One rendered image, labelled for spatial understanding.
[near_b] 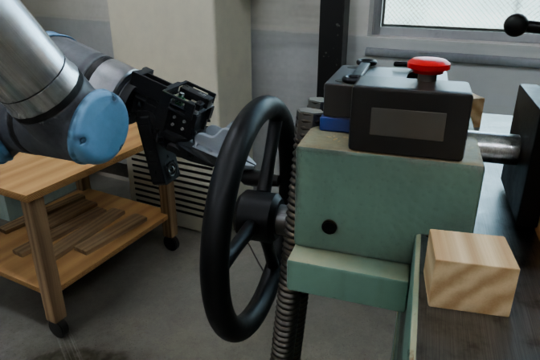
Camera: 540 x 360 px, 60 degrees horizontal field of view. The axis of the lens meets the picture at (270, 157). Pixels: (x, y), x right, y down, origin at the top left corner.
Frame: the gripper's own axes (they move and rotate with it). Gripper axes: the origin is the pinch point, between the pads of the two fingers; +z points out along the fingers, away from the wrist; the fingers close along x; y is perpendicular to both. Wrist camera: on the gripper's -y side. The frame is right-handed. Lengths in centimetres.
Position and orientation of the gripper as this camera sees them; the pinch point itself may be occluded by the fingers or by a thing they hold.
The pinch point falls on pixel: (245, 167)
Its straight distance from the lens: 67.7
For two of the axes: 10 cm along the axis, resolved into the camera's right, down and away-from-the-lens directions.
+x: 3.1, -3.5, 8.8
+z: 9.0, 4.2, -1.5
